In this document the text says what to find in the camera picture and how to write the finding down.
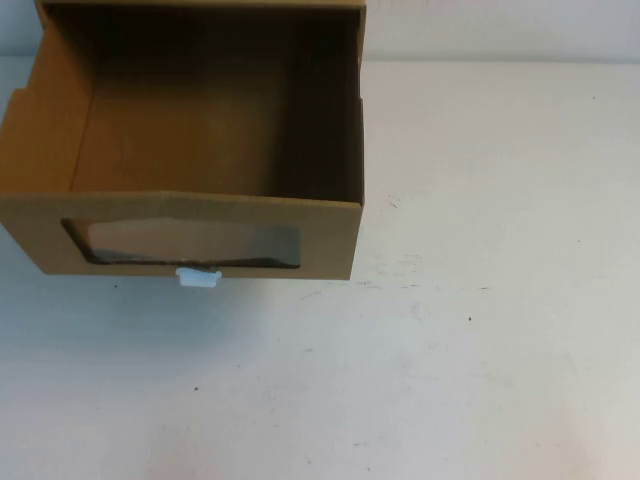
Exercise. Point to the cardboard drawer with wide window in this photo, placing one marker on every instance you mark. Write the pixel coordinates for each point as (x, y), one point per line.
(30, 235)

